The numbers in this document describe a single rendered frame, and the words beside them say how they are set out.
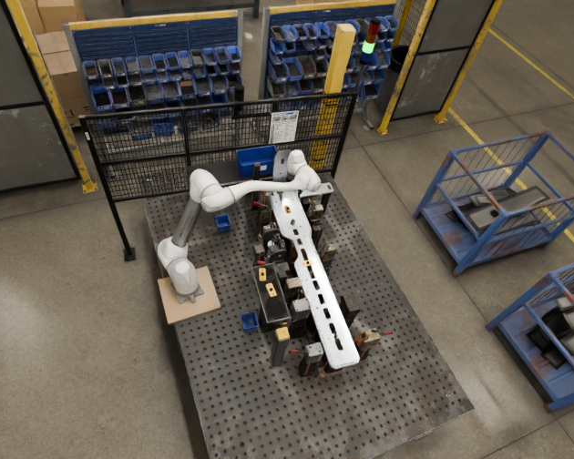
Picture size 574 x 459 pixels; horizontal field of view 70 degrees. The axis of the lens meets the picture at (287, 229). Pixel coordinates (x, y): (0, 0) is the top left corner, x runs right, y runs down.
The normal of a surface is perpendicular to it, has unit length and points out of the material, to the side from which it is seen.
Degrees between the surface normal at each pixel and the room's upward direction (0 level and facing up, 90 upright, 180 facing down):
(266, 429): 0
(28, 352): 0
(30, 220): 0
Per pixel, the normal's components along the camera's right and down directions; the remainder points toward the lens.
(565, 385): 0.11, -0.60
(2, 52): 0.39, 0.76
